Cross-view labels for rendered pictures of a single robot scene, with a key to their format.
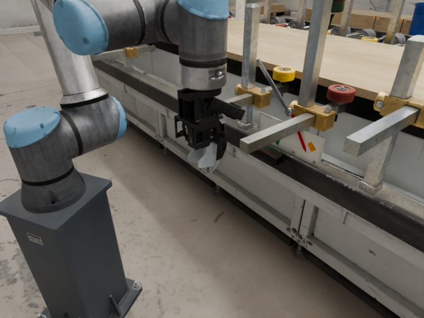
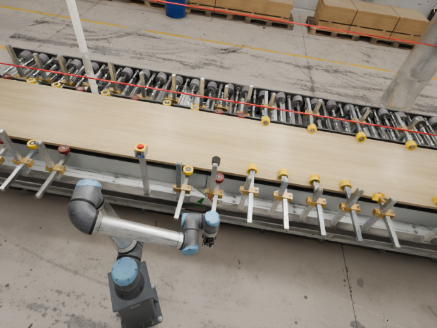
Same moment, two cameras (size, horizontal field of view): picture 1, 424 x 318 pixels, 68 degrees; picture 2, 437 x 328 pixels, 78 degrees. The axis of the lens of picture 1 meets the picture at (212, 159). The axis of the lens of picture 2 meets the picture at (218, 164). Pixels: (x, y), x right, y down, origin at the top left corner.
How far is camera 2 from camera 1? 1.46 m
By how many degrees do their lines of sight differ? 41
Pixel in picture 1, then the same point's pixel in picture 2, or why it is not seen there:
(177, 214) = not seen: hidden behind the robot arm
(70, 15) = (193, 250)
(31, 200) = (133, 295)
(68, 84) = (125, 244)
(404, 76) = (247, 185)
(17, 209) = (125, 302)
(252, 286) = not seen: hidden behind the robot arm
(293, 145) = (209, 203)
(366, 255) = not seen: hidden behind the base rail
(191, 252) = (159, 252)
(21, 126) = (129, 276)
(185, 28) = (212, 228)
